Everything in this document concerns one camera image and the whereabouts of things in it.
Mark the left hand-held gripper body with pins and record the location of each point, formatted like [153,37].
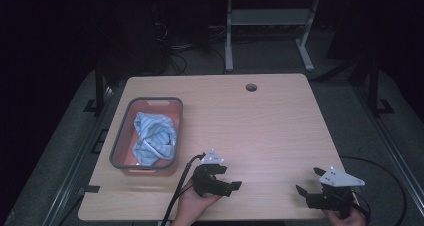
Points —
[208,184]

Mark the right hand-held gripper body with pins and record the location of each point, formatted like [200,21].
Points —
[335,197]

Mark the blue striped cloth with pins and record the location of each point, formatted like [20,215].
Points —
[155,137]

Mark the pink basket with grey rim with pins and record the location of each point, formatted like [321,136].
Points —
[125,132]

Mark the person's right hand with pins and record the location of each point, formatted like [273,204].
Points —
[348,221]

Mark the person's left hand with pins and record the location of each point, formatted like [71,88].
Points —
[188,207]

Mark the black tape strip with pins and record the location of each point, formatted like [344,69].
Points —
[89,189]

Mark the aluminium floor rail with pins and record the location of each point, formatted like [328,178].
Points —
[75,166]
[393,146]

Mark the black metal post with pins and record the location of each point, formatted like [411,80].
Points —
[99,89]

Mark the white metal desk frame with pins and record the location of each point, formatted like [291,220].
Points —
[266,16]

